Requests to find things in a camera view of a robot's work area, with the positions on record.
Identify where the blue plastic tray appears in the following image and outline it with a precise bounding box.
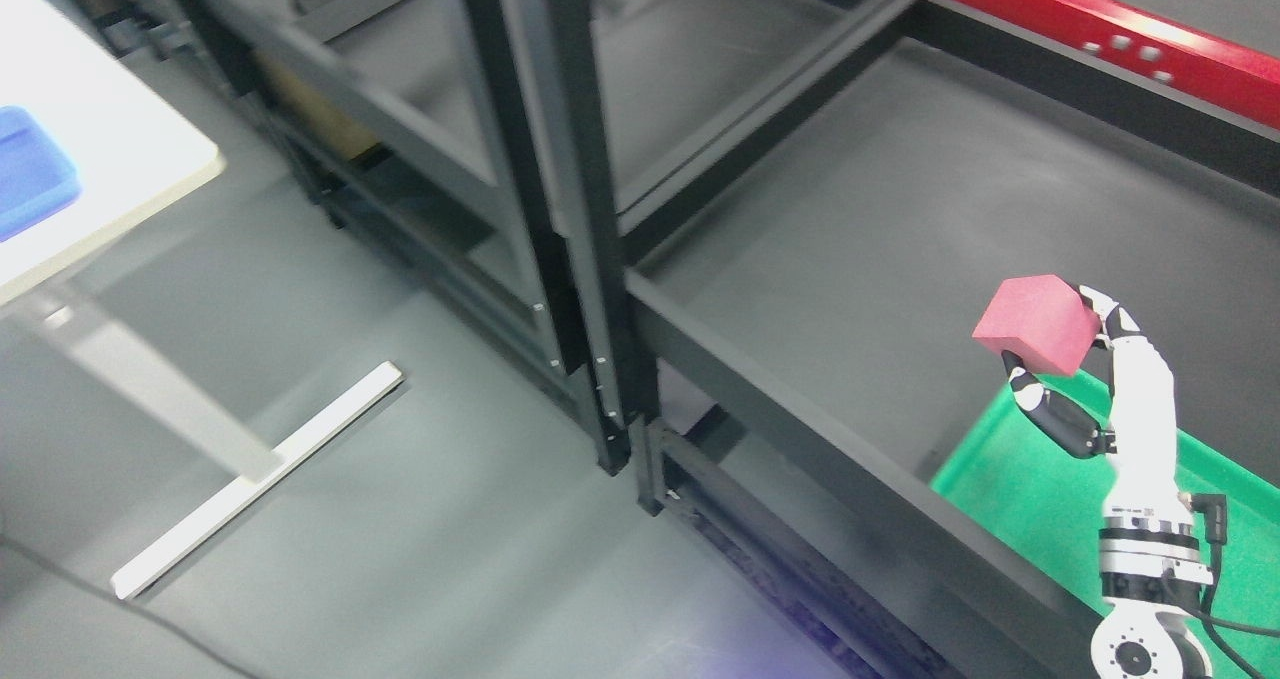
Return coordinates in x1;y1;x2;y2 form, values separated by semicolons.
1;105;82;241

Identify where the green plastic tray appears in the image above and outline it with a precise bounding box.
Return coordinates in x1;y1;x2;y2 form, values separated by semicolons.
931;387;1279;628

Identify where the black metal shelf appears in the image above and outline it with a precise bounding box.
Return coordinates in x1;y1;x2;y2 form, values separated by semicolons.
594;0;1277;678
76;0;639;475

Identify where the pink foam block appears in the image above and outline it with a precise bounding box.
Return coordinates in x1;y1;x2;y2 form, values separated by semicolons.
972;274;1101;375

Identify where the white desk with leg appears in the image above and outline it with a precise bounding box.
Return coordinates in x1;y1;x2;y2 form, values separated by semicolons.
0;0;404;601

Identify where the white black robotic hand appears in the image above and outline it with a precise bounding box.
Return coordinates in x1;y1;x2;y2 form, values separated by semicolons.
1000;282;1181;516

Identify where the red metal beam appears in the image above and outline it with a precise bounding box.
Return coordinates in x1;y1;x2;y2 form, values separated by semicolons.
955;0;1279;128

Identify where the black metal shelf right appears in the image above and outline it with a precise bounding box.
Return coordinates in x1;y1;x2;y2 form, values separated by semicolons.
594;0;1277;678

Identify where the black metal shelf left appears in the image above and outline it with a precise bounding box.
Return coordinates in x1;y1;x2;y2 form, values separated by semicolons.
76;0;639;475

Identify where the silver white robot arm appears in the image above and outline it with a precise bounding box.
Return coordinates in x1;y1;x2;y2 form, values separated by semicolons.
1091;492;1228;678

